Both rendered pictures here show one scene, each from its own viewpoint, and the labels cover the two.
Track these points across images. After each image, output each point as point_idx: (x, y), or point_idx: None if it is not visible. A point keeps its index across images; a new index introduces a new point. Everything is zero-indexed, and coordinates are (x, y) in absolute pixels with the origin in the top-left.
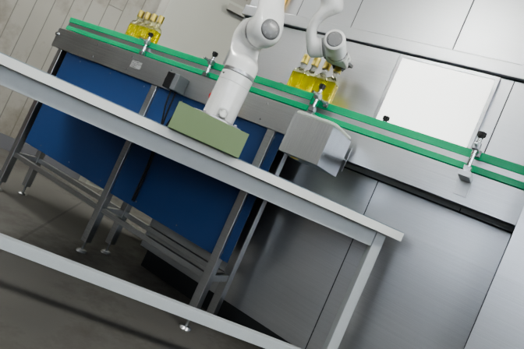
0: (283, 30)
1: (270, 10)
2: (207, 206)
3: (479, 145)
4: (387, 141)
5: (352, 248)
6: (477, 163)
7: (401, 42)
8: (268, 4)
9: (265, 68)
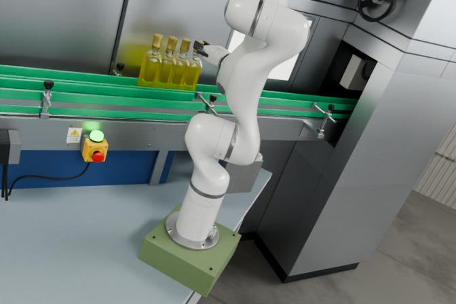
0: None
1: (258, 134)
2: None
3: (330, 116)
4: None
5: None
6: (312, 109)
7: None
8: (256, 129)
9: (66, 29)
